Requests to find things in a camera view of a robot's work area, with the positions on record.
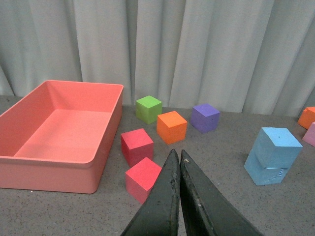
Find red foam cube rear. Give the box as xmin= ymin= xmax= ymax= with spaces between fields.
xmin=121 ymin=128 xmax=154 ymax=167

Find green foam cube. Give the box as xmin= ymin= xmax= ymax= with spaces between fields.
xmin=135 ymin=95 xmax=162 ymax=124

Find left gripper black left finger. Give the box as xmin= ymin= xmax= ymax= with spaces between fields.
xmin=122 ymin=149 xmax=180 ymax=236

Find orange foam cube right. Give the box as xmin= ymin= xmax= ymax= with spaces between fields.
xmin=298 ymin=107 xmax=315 ymax=130

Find purple foam cube rear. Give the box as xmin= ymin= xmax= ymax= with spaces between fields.
xmin=190 ymin=103 xmax=221 ymax=133

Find orange foam cube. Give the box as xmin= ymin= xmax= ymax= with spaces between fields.
xmin=157 ymin=111 xmax=188 ymax=145
xmin=298 ymin=107 xmax=315 ymax=130

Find pink foam cube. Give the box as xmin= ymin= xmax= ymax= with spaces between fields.
xmin=302 ymin=122 xmax=315 ymax=147

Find red plastic bin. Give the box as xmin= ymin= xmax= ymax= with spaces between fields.
xmin=0 ymin=80 xmax=123 ymax=194

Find red foam cube front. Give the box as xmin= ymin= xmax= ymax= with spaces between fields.
xmin=125 ymin=157 xmax=161 ymax=204

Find red foam cube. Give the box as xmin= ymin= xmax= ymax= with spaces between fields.
xmin=121 ymin=128 xmax=154 ymax=167
xmin=125 ymin=157 xmax=161 ymax=204

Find light blue foam cube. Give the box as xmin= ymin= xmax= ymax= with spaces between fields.
xmin=252 ymin=127 xmax=303 ymax=169
xmin=244 ymin=150 xmax=288 ymax=186

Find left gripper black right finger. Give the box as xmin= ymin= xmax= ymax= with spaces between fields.
xmin=180 ymin=150 xmax=262 ymax=236

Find grey pleated curtain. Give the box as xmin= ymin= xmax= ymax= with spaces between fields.
xmin=0 ymin=0 xmax=315 ymax=117

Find orange foam cube left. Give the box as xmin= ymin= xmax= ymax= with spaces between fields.
xmin=157 ymin=111 xmax=188 ymax=145

